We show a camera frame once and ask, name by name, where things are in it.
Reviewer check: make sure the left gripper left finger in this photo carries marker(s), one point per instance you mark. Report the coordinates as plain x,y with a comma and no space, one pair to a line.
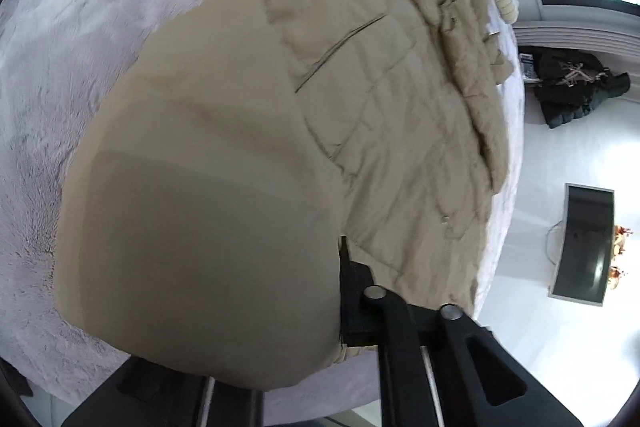
144,394

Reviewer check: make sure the lavender plush bed blanket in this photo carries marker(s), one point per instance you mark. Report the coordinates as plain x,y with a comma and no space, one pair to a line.
58,60

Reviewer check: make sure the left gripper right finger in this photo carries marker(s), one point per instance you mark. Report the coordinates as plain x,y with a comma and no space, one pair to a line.
439,367

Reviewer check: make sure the black television screen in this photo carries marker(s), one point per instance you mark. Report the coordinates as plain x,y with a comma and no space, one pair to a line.
581,273

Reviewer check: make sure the beige puffer jacket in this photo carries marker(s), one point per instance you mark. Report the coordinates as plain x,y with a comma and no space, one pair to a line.
203,208

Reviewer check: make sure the black jacket on floor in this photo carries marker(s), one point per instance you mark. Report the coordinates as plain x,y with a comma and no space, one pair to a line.
569,84

